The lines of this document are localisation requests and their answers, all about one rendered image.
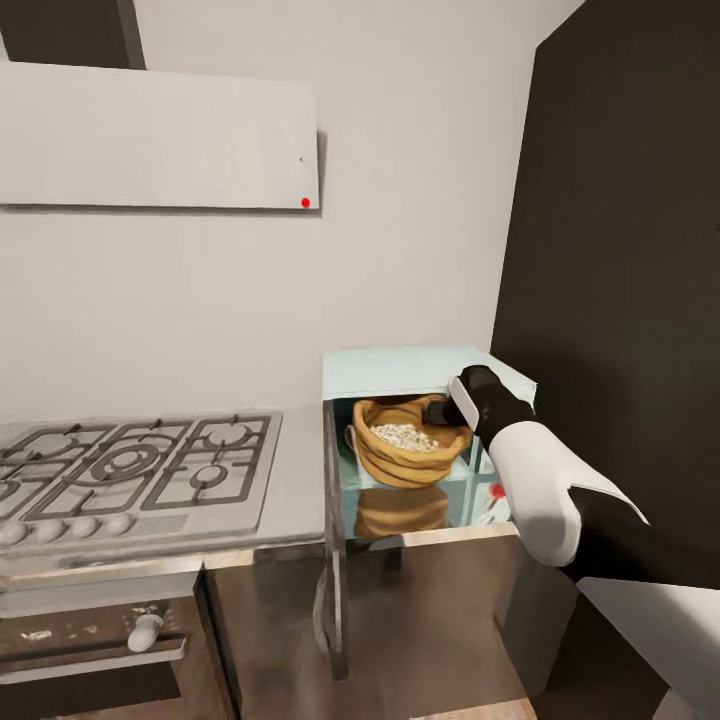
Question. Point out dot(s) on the popcorn bag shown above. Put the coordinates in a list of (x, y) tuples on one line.
[(394, 465)]

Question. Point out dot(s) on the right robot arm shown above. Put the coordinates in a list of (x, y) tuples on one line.
[(660, 591)]

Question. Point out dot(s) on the oven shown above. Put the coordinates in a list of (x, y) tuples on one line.
[(141, 648)]

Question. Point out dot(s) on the fridge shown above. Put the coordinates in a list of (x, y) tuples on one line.
[(610, 296)]

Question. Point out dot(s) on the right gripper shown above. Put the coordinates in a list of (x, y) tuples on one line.
[(439, 413)]

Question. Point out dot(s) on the microwave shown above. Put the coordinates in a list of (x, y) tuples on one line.
[(346, 376)]

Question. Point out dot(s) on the burner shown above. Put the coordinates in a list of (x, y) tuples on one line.
[(81, 485)]

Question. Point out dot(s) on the range hood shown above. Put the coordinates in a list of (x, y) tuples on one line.
[(83, 122)]

